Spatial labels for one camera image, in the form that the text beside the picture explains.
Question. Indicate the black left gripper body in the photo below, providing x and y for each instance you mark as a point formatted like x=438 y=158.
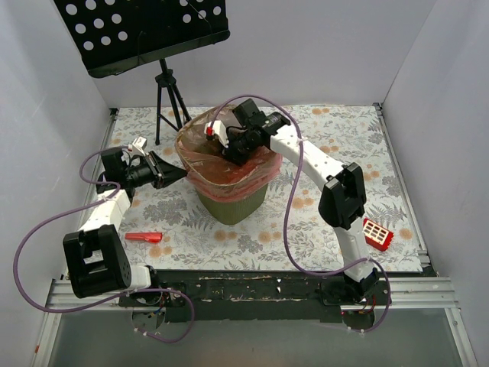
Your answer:
x=157 y=170

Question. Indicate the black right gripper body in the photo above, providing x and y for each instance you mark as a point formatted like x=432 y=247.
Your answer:
x=233 y=151

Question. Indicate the red plastic trash bag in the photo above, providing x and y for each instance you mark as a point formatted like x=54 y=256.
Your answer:
x=211 y=174

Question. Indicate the red trash bag roll remainder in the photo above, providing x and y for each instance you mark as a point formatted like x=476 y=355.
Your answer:
x=149 y=237

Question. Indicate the olive green mesh trash bin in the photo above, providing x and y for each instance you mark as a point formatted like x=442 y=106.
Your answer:
x=230 y=213

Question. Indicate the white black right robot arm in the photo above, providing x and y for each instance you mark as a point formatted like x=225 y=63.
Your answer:
x=343 y=194

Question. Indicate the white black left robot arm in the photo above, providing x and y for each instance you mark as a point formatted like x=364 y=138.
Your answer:
x=95 y=257

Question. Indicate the black perforated music stand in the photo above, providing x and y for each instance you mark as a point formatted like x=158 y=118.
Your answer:
x=113 y=37

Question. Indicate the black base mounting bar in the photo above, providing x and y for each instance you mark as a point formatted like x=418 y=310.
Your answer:
x=260 y=295

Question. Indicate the red white toy block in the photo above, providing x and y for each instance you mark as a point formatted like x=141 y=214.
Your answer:
x=377 y=236

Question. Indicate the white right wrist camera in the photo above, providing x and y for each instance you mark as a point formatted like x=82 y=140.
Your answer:
x=217 y=130

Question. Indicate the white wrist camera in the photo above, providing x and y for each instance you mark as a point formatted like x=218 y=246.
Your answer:
x=138 y=146
x=217 y=130

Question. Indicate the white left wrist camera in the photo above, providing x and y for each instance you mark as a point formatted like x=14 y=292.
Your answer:
x=138 y=146

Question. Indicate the aluminium frame rail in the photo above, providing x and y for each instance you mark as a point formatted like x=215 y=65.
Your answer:
x=421 y=325

